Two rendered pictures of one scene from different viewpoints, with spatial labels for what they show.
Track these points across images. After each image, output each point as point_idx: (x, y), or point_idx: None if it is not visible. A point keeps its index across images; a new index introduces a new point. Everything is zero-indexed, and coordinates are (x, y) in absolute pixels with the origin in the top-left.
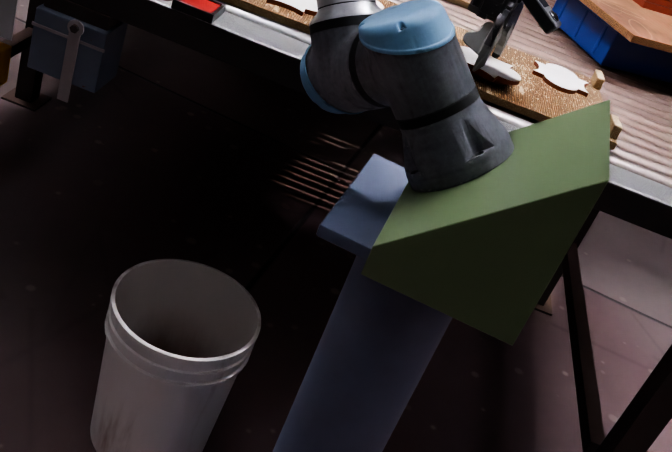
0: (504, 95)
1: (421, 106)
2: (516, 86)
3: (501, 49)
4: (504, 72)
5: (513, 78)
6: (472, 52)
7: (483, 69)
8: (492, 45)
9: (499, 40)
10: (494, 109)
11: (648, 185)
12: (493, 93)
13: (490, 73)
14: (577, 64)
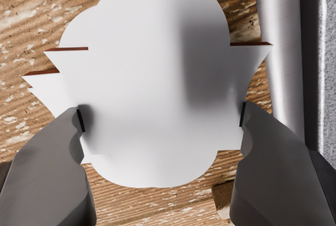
0: None
1: None
2: None
3: (72, 125)
4: (167, 43)
5: None
6: (143, 156)
7: (241, 93)
8: (311, 154)
9: (77, 162)
10: None
11: None
12: (245, 19)
13: (248, 68)
14: None
